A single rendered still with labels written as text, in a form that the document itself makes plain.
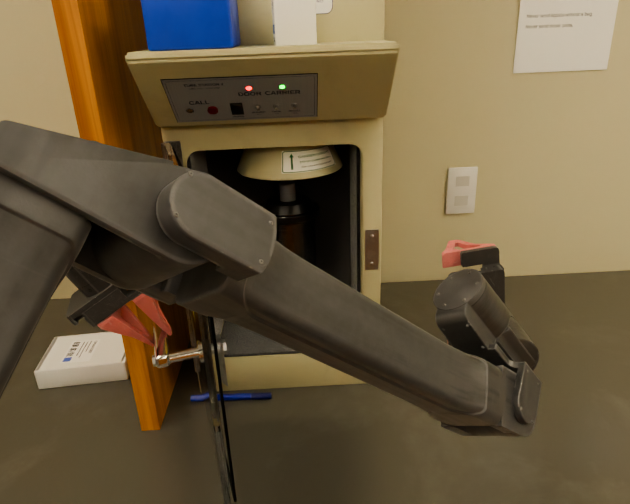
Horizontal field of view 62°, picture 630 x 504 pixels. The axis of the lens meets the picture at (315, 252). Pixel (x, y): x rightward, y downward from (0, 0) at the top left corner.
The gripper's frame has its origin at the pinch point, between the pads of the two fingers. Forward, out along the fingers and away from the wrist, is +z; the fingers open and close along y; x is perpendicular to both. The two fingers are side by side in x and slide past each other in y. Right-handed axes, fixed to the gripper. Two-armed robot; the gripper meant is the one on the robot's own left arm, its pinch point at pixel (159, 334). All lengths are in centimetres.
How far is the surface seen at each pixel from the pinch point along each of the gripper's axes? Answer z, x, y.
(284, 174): -1.3, -18.4, -25.1
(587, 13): 15, -39, -100
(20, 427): 9.8, -24.8, 33.9
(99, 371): 13.3, -32.6, 21.7
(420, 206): 35, -51, -52
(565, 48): 19, -41, -94
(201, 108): -16.5, -14.2, -20.2
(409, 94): 11, -51, -62
